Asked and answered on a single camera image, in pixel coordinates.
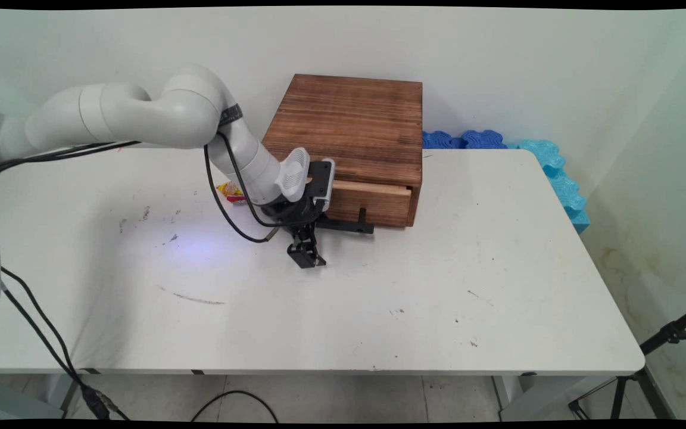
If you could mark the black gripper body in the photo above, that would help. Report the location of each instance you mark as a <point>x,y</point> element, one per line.
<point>295,215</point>

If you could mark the light blue foam mat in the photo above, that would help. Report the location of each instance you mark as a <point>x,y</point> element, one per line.
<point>563,185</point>

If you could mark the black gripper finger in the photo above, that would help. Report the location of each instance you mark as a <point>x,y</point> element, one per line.
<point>306,250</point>
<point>323,211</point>

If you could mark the dark blue foam mat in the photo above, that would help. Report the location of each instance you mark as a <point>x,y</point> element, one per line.
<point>438,140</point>
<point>485,139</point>

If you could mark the brown wooden drawer box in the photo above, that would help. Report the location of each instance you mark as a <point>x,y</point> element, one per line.
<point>349,119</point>

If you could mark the red yellow snack packet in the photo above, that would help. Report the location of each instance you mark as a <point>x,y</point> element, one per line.
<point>230,190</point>

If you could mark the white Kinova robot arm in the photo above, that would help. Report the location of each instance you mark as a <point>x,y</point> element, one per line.
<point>140,113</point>

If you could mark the white table leg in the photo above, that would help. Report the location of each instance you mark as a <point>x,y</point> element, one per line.
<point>60,390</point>
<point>533,396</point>

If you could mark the black tripod stand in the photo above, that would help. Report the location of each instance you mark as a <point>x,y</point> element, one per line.
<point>664,336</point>

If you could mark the light wood drawer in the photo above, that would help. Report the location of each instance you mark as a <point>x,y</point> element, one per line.
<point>379,205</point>

